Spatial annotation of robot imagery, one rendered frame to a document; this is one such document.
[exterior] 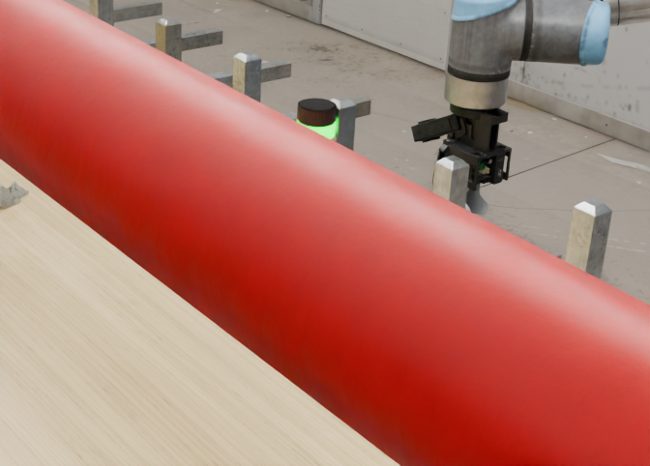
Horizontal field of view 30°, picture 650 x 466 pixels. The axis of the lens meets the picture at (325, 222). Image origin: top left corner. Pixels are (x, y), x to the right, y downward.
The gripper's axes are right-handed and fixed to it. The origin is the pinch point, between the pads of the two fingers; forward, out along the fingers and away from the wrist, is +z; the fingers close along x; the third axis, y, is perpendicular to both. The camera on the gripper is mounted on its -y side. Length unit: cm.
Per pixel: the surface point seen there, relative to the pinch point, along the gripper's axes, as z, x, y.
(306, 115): -14.6, -15.6, -17.4
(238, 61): -14.5, -9.8, -43.6
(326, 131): -12.3, -13.1, -15.4
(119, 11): 0, 12, -121
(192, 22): 96, 192, -367
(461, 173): -12.9, -7.8, 8.3
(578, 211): -16.6, -9.8, 30.8
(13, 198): 4, -48, -51
